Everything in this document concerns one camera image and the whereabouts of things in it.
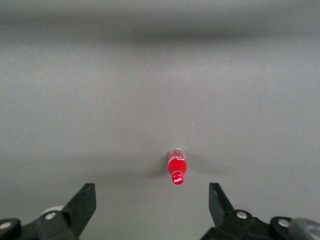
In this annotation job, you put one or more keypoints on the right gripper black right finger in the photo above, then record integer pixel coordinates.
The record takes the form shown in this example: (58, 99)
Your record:
(225, 215)

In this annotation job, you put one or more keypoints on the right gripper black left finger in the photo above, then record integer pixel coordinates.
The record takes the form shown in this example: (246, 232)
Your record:
(75, 210)

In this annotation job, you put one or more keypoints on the red cola bottle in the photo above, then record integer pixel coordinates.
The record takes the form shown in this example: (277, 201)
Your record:
(177, 167)

